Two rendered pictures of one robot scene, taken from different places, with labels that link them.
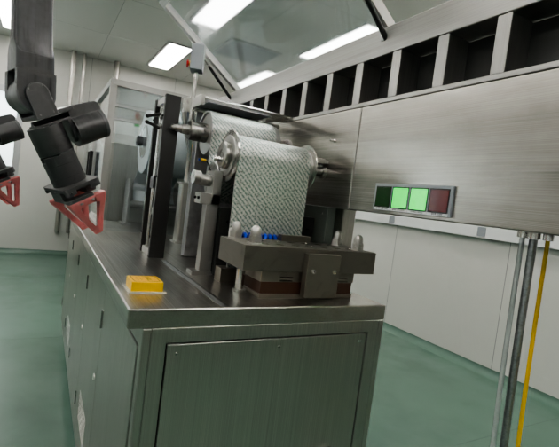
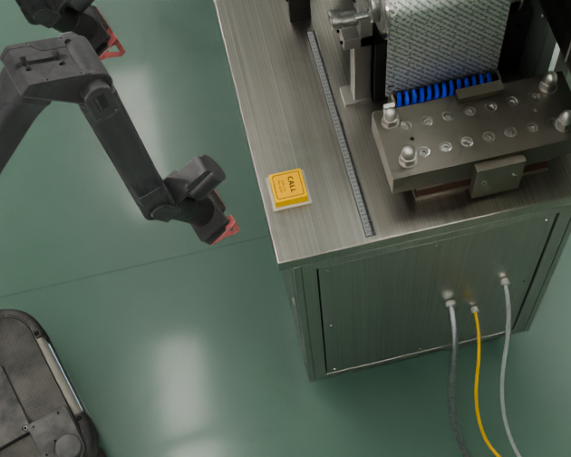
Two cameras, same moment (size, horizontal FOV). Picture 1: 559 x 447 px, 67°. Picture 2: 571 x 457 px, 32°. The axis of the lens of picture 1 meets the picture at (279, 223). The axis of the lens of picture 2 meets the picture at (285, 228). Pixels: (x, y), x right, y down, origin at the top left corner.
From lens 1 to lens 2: 1.58 m
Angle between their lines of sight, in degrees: 63
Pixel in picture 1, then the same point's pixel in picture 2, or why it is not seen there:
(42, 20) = (143, 171)
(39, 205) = not seen: outside the picture
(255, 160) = (417, 22)
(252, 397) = (411, 272)
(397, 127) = not seen: outside the picture
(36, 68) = (153, 199)
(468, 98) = not seen: outside the picture
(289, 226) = (478, 63)
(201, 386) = (356, 277)
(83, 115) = (198, 185)
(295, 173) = (484, 13)
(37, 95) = (160, 213)
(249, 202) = (411, 61)
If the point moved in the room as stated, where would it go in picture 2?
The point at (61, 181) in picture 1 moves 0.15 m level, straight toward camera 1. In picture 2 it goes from (196, 225) to (208, 299)
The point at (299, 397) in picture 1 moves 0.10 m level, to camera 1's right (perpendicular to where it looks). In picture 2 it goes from (466, 262) to (510, 273)
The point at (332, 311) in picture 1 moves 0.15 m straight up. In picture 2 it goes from (505, 214) to (516, 178)
